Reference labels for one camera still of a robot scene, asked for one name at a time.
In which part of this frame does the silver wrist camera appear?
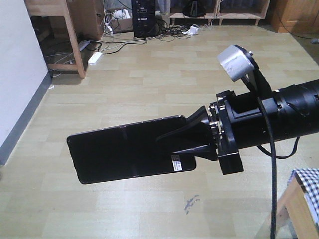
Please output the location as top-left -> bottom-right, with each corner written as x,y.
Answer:
217,45 -> 258,82

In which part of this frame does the black white checkered bedsheet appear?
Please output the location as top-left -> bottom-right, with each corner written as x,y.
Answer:
288,168 -> 319,225

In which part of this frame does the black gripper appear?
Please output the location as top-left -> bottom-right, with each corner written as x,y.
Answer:
157,91 -> 269,174

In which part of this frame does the black smartphone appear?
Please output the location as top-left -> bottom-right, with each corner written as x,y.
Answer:
66,116 -> 196,184

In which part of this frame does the wooden bed frame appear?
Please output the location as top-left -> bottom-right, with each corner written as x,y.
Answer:
265,173 -> 319,239

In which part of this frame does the wooden desk shelf unit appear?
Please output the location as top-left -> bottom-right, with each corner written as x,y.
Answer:
24,0 -> 105,78

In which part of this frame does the wooden wardrobe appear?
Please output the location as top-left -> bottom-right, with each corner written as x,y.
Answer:
269,0 -> 319,33

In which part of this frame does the white power strip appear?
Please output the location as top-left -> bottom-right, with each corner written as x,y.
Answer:
88,52 -> 103,65

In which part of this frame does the black camera cable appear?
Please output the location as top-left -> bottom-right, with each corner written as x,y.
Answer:
246,74 -> 300,239

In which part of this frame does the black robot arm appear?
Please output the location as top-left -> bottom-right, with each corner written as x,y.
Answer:
156,80 -> 319,174

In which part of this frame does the black computer tower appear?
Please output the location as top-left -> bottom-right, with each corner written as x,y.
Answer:
131,0 -> 157,38

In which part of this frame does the low wooden bench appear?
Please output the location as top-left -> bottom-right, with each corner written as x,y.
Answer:
168,0 -> 270,25

